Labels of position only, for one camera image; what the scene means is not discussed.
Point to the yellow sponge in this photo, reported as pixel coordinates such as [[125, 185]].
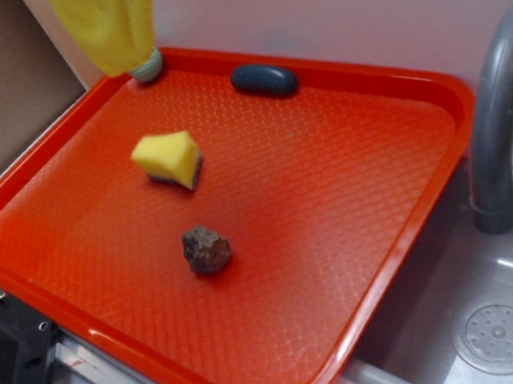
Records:
[[174, 157]]

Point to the yellow cloth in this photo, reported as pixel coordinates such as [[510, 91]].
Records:
[[117, 35]]

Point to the red plastic tray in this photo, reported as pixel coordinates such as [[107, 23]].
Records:
[[321, 195]]

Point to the brown rock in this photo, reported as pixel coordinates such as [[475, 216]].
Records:
[[205, 250]]

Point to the dark blue oval stone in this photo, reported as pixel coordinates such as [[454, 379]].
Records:
[[264, 79]]

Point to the green textured ball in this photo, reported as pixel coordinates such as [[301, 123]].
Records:
[[150, 69]]

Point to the grey faucet spout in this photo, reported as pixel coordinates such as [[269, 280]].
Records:
[[491, 157]]

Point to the grey sink basin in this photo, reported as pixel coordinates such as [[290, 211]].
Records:
[[447, 318]]

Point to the sink drain strainer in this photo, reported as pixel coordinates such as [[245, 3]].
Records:
[[482, 334]]

